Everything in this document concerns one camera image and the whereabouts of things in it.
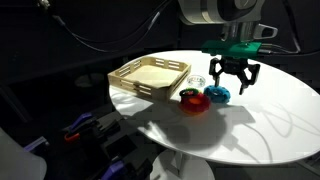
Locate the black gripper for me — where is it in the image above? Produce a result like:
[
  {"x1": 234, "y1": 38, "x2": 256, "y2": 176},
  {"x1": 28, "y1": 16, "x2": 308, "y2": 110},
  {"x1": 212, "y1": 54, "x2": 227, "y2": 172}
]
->
[{"x1": 208, "y1": 56, "x2": 261, "y2": 96}]

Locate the blue toy ring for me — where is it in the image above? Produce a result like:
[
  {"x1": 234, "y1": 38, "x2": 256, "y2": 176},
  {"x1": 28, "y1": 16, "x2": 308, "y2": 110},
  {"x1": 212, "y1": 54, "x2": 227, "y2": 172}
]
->
[{"x1": 203, "y1": 84, "x2": 232, "y2": 104}]

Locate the light wooden slatted tray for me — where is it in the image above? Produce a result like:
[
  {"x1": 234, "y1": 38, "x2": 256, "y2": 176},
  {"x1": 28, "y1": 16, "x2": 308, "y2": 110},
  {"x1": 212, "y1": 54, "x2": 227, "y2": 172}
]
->
[{"x1": 107, "y1": 55, "x2": 193, "y2": 103}]

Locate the black equipment pile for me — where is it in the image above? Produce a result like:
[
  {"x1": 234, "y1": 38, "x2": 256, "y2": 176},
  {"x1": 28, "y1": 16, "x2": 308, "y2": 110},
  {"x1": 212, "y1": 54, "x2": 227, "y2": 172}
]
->
[{"x1": 49, "y1": 111, "x2": 154, "y2": 180}]

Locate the orange clip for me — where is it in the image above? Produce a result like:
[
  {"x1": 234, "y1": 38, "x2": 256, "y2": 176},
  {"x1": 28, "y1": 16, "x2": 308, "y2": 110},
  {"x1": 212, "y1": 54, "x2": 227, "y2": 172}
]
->
[{"x1": 64, "y1": 132, "x2": 81, "y2": 143}]

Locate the grey white chair back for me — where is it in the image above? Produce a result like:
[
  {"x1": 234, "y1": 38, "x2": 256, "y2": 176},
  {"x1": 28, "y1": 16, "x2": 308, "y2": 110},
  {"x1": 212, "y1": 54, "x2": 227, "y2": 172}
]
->
[{"x1": 0, "y1": 128, "x2": 48, "y2": 180}]

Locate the green camera mount plate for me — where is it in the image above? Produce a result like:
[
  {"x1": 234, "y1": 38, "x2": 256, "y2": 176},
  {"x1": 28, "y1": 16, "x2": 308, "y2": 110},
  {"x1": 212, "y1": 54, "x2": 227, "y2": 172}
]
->
[{"x1": 200, "y1": 39, "x2": 263, "y2": 61}]

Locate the dark green toy ring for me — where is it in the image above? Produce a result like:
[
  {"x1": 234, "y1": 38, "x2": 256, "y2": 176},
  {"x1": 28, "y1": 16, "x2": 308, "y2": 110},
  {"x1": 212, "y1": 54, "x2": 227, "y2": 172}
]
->
[{"x1": 179, "y1": 87, "x2": 200, "y2": 98}]

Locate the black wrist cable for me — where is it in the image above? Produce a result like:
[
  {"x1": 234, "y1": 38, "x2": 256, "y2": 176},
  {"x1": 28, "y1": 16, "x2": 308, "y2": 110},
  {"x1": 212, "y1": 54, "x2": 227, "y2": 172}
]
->
[{"x1": 258, "y1": 0, "x2": 320, "y2": 56}]

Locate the white round table pedestal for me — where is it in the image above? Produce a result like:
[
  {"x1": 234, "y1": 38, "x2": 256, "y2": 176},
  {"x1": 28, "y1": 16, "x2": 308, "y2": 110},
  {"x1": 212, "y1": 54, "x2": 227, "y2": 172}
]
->
[{"x1": 149, "y1": 149, "x2": 216, "y2": 180}]

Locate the purple clamp handle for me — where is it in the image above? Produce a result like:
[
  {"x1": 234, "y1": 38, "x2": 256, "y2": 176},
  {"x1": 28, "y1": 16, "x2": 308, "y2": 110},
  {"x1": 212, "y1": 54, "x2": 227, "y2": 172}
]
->
[
  {"x1": 23, "y1": 135, "x2": 49, "y2": 153},
  {"x1": 101, "y1": 159, "x2": 129, "y2": 180},
  {"x1": 69, "y1": 112, "x2": 94, "y2": 132}
]

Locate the black hanging cable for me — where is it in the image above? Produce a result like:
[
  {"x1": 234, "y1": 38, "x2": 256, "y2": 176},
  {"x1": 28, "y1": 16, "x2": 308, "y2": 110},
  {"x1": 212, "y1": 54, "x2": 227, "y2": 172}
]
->
[{"x1": 36, "y1": 0, "x2": 174, "y2": 54}]

